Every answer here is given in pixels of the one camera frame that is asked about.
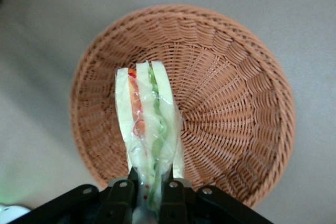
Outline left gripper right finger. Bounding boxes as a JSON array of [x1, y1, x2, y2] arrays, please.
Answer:
[[158, 165, 191, 224]]

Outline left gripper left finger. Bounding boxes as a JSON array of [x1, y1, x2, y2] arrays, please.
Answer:
[[94, 167, 139, 224]]

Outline triangle sandwich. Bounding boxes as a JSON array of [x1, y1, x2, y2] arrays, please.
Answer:
[[114, 60, 186, 218]]

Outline brown round wicker basket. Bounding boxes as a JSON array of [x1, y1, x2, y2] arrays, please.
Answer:
[[68, 3, 296, 209]]

